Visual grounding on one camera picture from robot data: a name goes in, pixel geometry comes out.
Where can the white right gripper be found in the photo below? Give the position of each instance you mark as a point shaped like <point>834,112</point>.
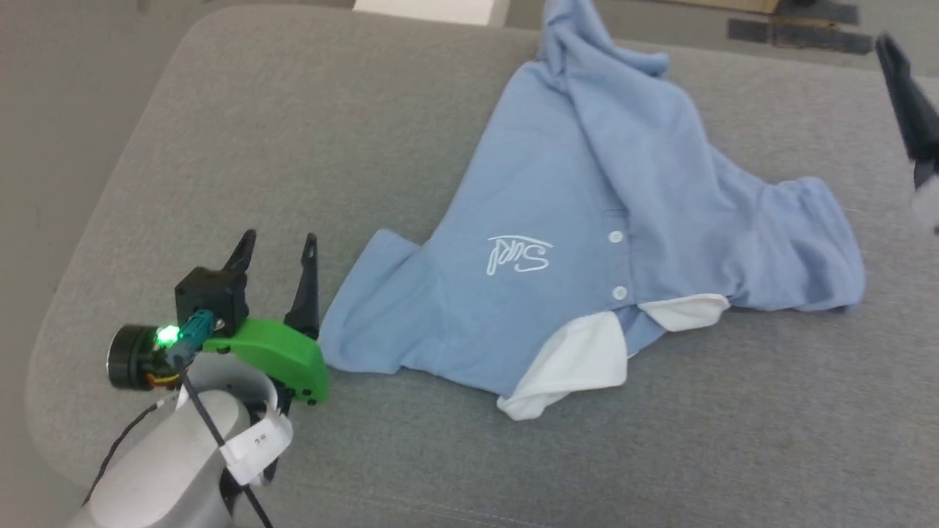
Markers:
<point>928,194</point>

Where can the grey fabric sofa cushion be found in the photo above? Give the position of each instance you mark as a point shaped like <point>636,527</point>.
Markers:
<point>440,455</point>

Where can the white grey left arm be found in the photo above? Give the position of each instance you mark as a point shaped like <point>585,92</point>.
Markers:
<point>161,469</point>

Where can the white box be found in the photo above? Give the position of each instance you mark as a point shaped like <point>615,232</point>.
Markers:
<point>425,9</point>

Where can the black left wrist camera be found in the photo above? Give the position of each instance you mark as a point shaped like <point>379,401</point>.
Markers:
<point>213,297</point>

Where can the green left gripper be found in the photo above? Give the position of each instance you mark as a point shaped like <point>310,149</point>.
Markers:
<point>286,352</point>

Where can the light blue polo shirt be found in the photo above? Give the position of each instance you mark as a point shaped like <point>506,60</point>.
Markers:
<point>572,220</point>

